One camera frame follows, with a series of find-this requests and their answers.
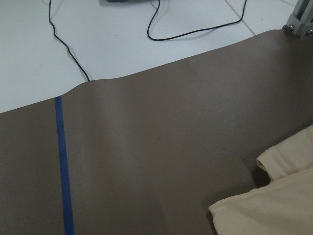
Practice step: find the beige printed t-shirt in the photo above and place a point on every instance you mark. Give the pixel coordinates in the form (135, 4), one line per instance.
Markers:
(285, 205)

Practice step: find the aluminium frame post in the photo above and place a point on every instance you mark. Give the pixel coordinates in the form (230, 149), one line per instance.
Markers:
(300, 22)

